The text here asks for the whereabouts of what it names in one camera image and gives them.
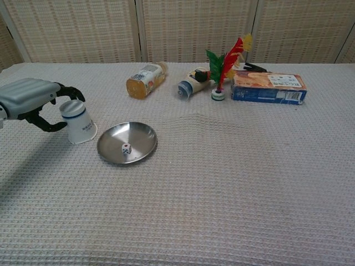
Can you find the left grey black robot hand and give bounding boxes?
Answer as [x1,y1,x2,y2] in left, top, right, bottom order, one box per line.
[0,78,87,133]

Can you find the white paper cup blue band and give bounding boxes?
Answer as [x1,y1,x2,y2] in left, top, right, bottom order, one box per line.
[59,100,99,145]

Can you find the round metal plate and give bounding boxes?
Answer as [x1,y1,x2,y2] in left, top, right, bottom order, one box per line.
[96,121,158,165]

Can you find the orange juice bottle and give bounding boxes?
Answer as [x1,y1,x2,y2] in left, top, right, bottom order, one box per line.
[125,61,169,100]

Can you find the woven folding screen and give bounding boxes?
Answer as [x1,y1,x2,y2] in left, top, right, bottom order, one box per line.
[0,0,355,73]

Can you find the cream tube with blue cap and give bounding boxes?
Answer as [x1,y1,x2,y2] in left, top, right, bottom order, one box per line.
[174,67,212,101]

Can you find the beige waffle tablecloth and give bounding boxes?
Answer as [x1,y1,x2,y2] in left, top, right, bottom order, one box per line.
[0,61,355,266]

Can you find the colourful feather shuttlecock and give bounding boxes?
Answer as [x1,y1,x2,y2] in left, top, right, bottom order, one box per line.
[205,33,253,101]

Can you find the black clip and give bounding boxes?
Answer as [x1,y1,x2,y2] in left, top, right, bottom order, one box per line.
[243,62,267,73]

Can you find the blue orange snack box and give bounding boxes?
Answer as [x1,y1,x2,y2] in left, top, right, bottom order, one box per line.
[230,70,308,106]

